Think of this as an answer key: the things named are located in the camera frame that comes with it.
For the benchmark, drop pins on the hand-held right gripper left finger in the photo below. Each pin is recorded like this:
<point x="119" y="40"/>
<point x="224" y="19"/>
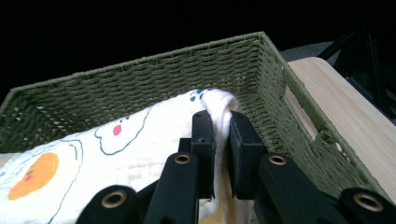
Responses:
<point x="204" y="146"/>

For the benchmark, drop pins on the green woven basket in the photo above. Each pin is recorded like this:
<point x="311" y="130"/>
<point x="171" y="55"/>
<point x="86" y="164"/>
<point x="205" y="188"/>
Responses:
<point x="186" y="71"/>

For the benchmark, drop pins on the black metal stand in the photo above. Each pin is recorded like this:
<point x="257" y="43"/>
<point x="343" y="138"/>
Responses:
<point x="367" y="71"/>

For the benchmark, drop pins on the white printed towel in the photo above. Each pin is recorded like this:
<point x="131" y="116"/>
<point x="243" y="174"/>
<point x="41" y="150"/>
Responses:
<point x="124" y="155"/>

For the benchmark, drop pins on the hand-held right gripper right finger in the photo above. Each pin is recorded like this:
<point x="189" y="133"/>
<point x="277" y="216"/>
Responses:
<point x="244" y="149"/>

